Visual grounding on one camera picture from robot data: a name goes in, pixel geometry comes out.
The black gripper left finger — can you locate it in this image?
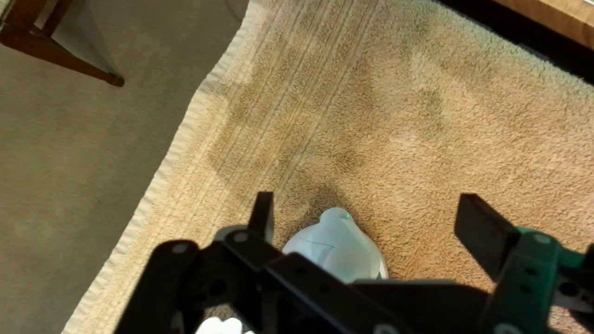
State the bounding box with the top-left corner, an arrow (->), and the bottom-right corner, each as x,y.
113,192 -> 397,334

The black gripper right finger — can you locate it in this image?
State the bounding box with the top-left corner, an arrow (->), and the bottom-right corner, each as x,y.
453,194 -> 594,334

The white remote controller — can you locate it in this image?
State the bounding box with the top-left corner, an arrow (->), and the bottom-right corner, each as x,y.
197,207 -> 390,334

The beige ribbed towel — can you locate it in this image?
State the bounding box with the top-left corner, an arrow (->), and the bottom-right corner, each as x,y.
61,0 -> 594,334

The wooden cart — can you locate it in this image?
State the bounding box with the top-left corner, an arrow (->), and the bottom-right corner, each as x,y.
494,0 -> 594,51

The brown wooden chair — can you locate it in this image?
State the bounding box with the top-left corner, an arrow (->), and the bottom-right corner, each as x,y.
0,0 -> 126,90

